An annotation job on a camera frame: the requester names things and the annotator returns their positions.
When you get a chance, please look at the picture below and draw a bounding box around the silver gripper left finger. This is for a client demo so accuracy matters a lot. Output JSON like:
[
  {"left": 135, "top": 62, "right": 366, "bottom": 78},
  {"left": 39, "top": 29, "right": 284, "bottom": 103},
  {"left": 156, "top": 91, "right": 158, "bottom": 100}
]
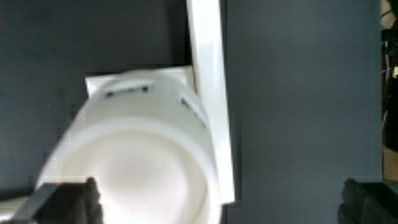
[{"left": 9, "top": 177, "right": 104, "bottom": 224}]

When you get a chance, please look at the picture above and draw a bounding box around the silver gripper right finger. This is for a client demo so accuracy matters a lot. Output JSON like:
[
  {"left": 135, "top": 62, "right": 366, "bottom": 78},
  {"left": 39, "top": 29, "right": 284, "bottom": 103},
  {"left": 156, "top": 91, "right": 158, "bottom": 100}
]
[{"left": 337, "top": 179, "right": 398, "bottom": 224}]

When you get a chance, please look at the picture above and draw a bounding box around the white lamp shade cone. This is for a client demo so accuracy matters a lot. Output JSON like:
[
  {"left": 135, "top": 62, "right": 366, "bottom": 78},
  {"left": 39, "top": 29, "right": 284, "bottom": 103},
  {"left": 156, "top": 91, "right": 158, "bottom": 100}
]
[{"left": 37, "top": 70, "right": 222, "bottom": 224}]

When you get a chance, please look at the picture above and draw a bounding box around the white front fence wall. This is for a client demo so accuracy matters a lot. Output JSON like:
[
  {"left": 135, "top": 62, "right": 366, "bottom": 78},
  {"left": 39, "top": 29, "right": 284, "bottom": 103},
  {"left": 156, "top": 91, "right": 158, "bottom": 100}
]
[{"left": 186, "top": 0, "right": 236, "bottom": 204}]

